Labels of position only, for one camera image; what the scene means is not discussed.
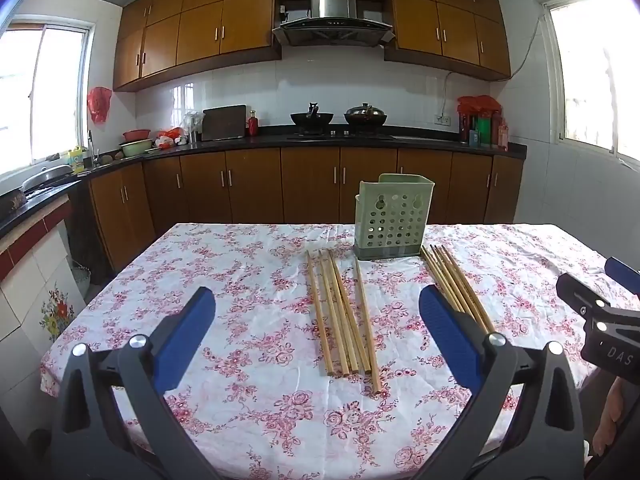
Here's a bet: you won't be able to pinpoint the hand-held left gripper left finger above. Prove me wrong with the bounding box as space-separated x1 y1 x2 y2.
50 286 217 480

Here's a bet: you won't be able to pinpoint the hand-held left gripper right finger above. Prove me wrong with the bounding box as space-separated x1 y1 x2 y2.
419 284 586 480

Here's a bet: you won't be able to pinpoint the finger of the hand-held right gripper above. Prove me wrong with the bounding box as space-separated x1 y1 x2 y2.
604 256 640 297
556 272 613 341

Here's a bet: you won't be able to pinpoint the wooden chopstick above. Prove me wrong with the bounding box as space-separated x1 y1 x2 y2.
439 244 490 332
428 244 472 317
325 248 361 375
305 250 335 377
317 249 351 377
434 243 480 322
444 247 497 335
353 257 382 396
421 246 461 313
330 249 373 373

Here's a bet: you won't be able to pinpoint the green perforated chopstick holder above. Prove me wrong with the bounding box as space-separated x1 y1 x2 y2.
353 173 436 262

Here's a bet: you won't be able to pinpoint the person's right hand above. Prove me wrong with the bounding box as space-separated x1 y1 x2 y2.
592 375 640 461

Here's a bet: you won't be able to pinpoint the pink floral tablecloth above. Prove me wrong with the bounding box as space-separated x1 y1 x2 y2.
40 222 640 480

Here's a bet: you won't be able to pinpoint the white bucket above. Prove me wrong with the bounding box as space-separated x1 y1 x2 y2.
70 262 92 301

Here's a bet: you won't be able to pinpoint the wooden base cabinets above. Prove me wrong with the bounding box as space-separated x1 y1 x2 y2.
87 146 526 273

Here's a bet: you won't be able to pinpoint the green basin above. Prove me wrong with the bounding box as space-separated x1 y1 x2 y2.
119 139 153 158

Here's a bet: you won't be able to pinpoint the cluster of condiment bottles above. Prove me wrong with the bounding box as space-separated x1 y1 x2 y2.
459 110 511 152

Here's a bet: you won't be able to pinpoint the red and white plastic bag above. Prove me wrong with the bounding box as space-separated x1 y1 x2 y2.
155 127 188 148

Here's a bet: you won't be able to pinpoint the black kitchen countertop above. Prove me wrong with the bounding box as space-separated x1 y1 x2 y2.
0 125 528 231

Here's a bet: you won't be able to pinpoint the sliding window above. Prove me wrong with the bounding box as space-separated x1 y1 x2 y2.
0 20 96 171
542 0 640 161

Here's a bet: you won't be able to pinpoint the dark cutting board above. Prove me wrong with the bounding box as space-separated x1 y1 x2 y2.
201 104 247 142

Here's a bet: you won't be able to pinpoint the metal pan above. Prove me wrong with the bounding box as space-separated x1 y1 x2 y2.
22 164 76 193

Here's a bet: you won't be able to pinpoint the dark pot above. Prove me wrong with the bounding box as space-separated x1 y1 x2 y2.
0 191 26 216

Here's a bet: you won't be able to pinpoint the black gas stove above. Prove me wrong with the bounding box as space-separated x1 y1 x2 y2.
287 130 396 141

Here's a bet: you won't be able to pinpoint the wok with metal lid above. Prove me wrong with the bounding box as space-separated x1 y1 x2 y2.
344 102 388 128

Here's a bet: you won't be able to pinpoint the red hanging plastic bag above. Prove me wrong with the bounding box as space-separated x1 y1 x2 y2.
87 86 113 125

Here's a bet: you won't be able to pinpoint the black wok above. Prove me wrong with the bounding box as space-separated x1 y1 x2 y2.
290 102 335 133

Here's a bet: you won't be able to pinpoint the steel range hood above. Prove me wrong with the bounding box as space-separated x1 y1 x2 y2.
271 0 396 48

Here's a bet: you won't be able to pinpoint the white wall cable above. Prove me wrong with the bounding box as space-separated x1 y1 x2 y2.
440 15 546 117

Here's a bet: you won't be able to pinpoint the wooden wall cabinet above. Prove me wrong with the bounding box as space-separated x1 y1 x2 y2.
112 0 283 93
384 0 512 82

